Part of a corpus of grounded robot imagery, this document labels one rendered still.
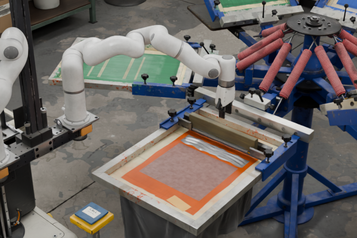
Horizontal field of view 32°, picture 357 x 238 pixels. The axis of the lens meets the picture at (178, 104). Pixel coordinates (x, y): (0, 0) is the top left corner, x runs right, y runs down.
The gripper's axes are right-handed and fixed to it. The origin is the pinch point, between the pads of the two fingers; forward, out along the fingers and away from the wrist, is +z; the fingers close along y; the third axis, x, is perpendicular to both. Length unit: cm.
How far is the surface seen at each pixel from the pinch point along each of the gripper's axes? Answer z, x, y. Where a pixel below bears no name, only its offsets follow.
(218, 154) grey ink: 17.8, 3.3, 9.1
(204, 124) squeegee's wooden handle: 9.9, -10.2, 2.0
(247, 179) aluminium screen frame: 14.8, 26.9, 20.8
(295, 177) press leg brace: 81, 4, -76
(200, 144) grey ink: 17.4, -8.1, 8.5
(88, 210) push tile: 16, -14, 77
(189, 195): 17.9, 10.9, 41.9
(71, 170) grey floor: 113, -143, -24
